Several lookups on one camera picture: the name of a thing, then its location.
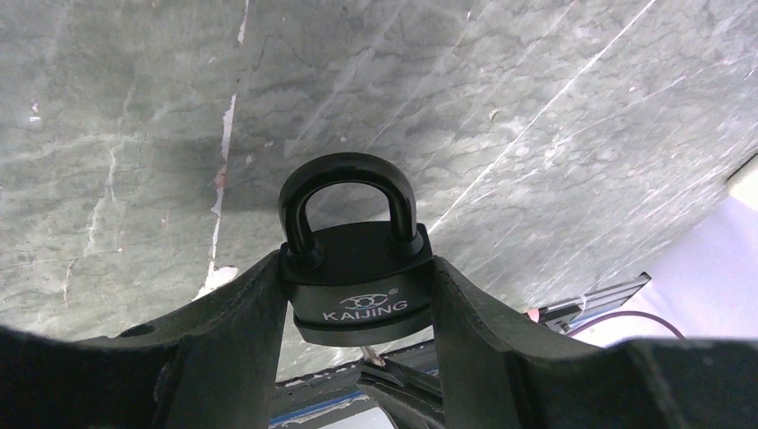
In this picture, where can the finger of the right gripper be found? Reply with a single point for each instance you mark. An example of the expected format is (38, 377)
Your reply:
(410, 398)

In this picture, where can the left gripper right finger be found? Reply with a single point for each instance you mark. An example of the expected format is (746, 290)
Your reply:
(499, 369)

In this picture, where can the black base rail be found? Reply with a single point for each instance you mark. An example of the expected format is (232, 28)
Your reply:
(298, 399)

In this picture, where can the black padlock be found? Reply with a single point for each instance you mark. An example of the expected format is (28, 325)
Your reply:
(355, 284)

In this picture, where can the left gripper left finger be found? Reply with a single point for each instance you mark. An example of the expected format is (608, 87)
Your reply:
(209, 364)

